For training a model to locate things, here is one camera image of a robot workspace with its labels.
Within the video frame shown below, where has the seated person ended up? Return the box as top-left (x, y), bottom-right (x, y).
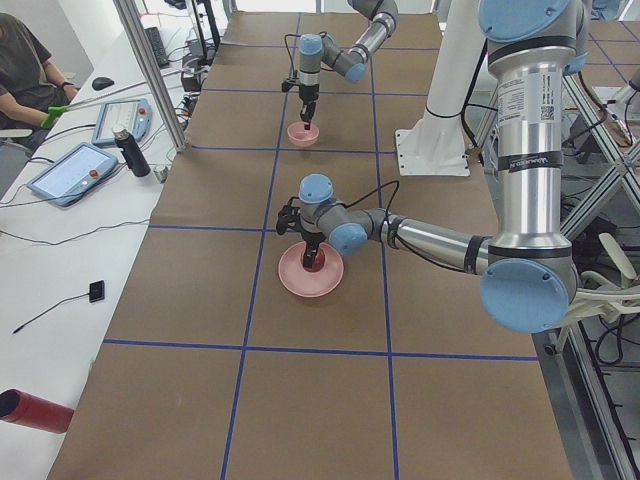
top-left (1, 13), bottom-right (78, 151)

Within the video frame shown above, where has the black keyboard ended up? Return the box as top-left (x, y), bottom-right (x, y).
top-left (144, 27), bottom-right (170, 68)

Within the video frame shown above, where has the small black square device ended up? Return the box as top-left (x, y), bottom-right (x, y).
top-left (88, 280), bottom-right (106, 303)

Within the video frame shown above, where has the red cylinder bottle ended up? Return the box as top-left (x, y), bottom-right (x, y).
top-left (1, 389), bottom-right (75, 434)

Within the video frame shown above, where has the white central post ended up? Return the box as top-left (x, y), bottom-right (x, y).
top-left (395, 0), bottom-right (486, 177)

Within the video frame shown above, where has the black computer mouse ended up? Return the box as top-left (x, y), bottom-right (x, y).
top-left (91, 76), bottom-right (114, 91)

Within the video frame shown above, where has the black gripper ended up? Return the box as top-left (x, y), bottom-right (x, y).
top-left (298, 84), bottom-right (319, 131)
top-left (301, 230), bottom-right (324, 268)

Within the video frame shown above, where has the near blue teach pendant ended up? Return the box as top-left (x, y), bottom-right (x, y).
top-left (27, 142), bottom-right (117, 207)

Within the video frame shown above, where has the black water bottle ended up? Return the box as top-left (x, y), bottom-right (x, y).
top-left (112, 124), bottom-right (150, 177)

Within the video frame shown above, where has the pink bowl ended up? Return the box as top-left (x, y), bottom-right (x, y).
top-left (286, 121), bottom-right (320, 148)

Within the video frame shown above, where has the blue teach pendant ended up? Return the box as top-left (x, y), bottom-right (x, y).
top-left (91, 99), bottom-right (152, 147)
top-left (27, 142), bottom-right (117, 207)

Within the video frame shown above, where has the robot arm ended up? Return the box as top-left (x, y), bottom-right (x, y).
top-left (294, 1), bottom-right (591, 333)
top-left (293, 0), bottom-right (399, 131)

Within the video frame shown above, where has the green handled reach stick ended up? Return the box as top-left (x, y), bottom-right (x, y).
top-left (41, 66), bottom-right (211, 129)

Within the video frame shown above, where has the far blue teach pendant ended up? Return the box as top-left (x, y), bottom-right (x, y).
top-left (91, 99), bottom-right (152, 147)

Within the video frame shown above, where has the aluminium frame post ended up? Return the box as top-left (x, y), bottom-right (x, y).
top-left (113, 0), bottom-right (187, 153)

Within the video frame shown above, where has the red apple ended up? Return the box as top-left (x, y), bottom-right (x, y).
top-left (301, 247), bottom-right (325, 272)

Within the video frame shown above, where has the pink plate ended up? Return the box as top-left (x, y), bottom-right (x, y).
top-left (278, 241), bottom-right (344, 298)

